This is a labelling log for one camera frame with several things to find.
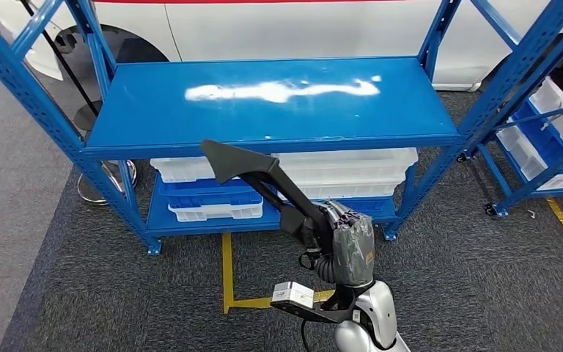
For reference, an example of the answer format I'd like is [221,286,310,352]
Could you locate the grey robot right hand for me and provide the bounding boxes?
[298,199,377,288]

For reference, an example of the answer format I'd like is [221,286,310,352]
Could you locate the wide blue plastic bin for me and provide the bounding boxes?
[347,195,400,218]

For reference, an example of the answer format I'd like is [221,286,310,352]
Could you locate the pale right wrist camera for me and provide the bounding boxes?
[271,281,315,310]

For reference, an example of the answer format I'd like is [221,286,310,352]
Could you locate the thin black pole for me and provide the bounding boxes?
[19,0,103,133]

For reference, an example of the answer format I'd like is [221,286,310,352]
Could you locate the black plastic plate frame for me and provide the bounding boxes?
[199,139,335,249]

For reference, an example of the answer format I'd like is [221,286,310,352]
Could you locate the blue metal shelving rack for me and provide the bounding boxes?
[0,0,563,256]
[456,19,563,218]

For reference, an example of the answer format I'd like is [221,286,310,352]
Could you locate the wide white plastic bin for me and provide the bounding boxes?
[271,147,419,188]
[281,180,406,201]

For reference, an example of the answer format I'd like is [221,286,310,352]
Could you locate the black camera bracket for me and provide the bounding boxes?
[269,286,363,325]

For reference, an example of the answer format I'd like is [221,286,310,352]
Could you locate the white car with red stripe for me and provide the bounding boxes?
[0,0,563,93]

